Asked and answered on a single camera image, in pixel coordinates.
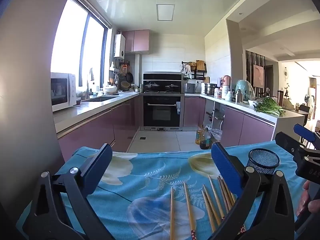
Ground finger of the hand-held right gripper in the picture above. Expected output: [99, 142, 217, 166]
[294, 123, 320, 151]
[275, 132, 312, 156]

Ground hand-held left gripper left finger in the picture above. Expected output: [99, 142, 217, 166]
[15, 143, 115, 240]

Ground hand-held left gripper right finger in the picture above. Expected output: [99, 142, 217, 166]
[209, 142, 300, 240]

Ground bundle of wooden chopsticks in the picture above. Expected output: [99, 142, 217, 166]
[201, 175, 248, 240]

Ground black mesh utensil holder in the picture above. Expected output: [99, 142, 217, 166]
[246, 148, 280, 178]

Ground person's right hand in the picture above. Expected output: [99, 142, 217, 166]
[296, 180, 320, 218]

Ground dark dining chair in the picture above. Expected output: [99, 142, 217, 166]
[299, 104, 310, 120]

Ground green leafy vegetables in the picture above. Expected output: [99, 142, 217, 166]
[254, 97, 286, 117]

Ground clear plastic bag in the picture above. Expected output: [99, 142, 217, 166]
[210, 129, 222, 142]

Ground pink kitchen base cabinets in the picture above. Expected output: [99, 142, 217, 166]
[184, 96, 275, 148]
[57, 97, 143, 155]

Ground blue floral tablecloth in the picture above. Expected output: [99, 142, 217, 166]
[16, 140, 308, 240]

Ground dark door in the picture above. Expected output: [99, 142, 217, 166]
[265, 65, 273, 90]

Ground pale green round appliance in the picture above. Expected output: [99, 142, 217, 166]
[235, 79, 255, 100]

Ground kitchen sink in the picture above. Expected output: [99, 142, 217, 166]
[84, 95, 121, 102]

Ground steel kitchen faucet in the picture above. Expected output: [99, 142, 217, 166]
[85, 80, 93, 100]

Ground steel stockpot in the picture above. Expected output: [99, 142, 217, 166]
[204, 83, 217, 95]

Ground white microwave oven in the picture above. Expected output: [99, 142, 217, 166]
[51, 72, 77, 112]

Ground black built-in oven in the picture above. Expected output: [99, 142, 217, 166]
[143, 94, 184, 130]

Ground dark slatted partition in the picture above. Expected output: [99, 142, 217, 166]
[245, 50, 266, 93]

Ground black range hood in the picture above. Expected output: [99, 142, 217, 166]
[143, 72, 182, 93]

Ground white water heater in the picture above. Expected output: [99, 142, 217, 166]
[114, 33, 126, 59]

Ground kitchen window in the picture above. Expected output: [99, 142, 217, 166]
[51, 0, 112, 98]

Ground ceiling light panel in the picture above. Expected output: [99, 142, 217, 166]
[156, 4, 175, 21]

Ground pink wall painting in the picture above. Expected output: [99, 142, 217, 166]
[253, 64, 265, 88]

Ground black wall shelf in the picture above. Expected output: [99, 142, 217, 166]
[182, 60, 210, 81]

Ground wall rack with kitchen tools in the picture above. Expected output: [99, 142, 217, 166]
[109, 60, 130, 80]

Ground pink wall cabinet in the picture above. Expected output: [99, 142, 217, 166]
[122, 29, 150, 54]

